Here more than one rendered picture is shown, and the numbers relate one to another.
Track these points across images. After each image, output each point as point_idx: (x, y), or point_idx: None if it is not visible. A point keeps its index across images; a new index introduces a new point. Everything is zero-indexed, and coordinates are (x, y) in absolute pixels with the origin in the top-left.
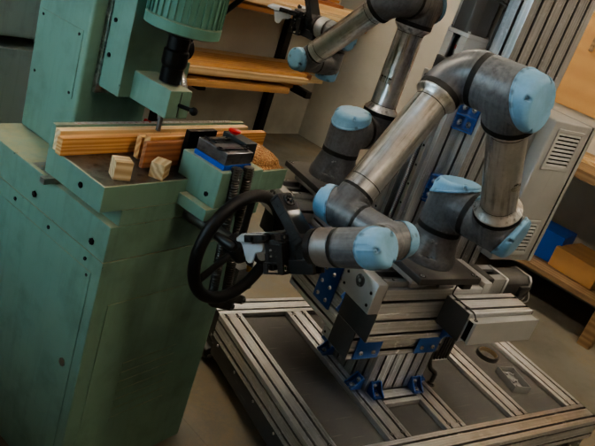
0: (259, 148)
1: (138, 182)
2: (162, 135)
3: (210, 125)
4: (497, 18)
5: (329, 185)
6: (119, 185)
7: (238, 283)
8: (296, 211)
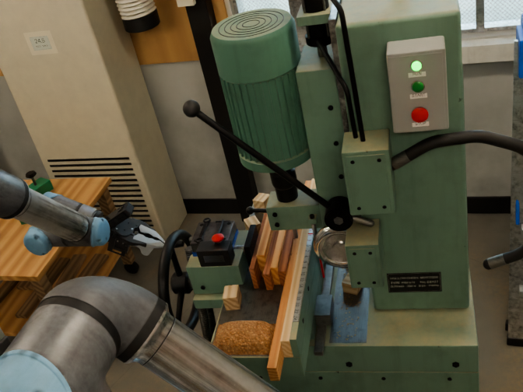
0: (236, 323)
1: (250, 215)
2: (268, 218)
3: (296, 294)
4: None
5: (97, 218)
6: (253, 204)
7: (188, 323)
8: (114, 214)
